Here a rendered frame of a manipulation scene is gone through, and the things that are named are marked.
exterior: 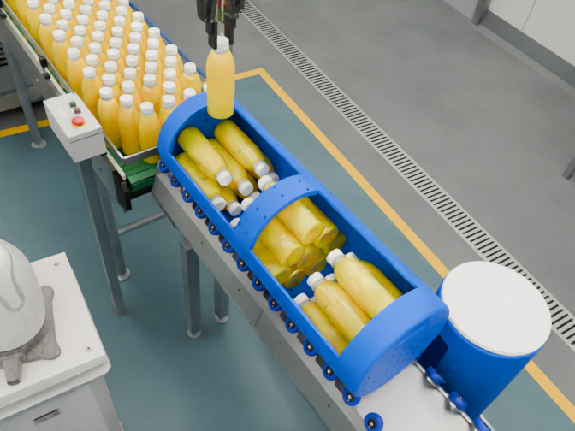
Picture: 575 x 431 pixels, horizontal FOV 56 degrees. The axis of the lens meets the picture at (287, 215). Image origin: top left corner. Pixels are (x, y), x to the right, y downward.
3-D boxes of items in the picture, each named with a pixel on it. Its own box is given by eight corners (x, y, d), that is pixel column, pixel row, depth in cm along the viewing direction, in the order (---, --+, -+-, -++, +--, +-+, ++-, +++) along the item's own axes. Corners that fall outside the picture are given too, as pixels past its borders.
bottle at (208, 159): (201, 125, 156) (238, 164, 147) (195, 145, 161) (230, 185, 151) (180, 126, 152) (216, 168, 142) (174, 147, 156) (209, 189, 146)
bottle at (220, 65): (227, 123, 141) (228, 56, 127) (202, 115, 142) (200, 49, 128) (238, 108, 146) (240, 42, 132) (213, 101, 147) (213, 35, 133)
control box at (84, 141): (74, 163, 160) (68, 137, 152) (50, 126, 170) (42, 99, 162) (107, 152, 164) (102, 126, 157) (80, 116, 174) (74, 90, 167)
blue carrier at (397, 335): (345, 416, 122) (367, 358, 101) (162, 183, 166) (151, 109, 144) (430, 351, 135) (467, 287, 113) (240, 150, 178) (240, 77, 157)
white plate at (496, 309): (522, 256, 148) (519, 260, 148) (427, 263, 143) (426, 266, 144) (572, 348, 130) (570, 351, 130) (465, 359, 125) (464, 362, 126)
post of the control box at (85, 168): (118, 316, 239) (74, 144, 165) (114, 309, 241) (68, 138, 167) (126, 312, 241) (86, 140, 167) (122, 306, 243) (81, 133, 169)
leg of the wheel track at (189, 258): (192, 340, 235) (186, 252, 188) (185, 331, 238) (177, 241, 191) (203, 334, 237) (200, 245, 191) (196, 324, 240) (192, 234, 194)
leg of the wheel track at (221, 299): (219, 325, 241) (220, 236, 195) (212, 315, 244) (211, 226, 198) (230, 319, 244) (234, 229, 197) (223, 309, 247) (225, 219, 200)
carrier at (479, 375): (428, 392, 213) (359, 400, 208) (520, 258, 149) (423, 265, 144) (453, 468, 195) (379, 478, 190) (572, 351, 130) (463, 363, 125)
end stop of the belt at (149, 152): (126, 166, 168) (124, 158, 166) (124, 164, 169) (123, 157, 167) (234, 126, 187) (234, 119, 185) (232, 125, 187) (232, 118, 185)
